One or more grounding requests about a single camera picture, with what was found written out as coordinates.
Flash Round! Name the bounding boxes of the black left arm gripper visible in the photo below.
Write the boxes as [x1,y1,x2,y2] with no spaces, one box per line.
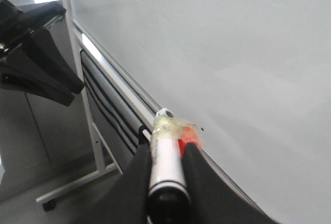
[1,0,84,106]

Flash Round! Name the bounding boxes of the white black whiteboard marker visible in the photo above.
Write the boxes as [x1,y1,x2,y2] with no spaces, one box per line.
[147,107,191,209]

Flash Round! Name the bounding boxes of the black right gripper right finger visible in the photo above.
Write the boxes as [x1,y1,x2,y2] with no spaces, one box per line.
[182,143,276,223]

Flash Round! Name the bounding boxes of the white whiteboard with aluminium tray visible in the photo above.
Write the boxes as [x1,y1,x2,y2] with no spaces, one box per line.
[72,0,330,223]

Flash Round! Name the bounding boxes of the grey foam padded bar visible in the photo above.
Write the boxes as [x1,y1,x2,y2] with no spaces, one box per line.
[80,50,145,154]

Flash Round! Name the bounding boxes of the red round magnet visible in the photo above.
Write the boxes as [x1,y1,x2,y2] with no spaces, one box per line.
[178,126,202,157]

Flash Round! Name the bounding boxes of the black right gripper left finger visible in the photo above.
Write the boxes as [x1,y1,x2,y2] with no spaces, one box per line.
[74,143,152,223]

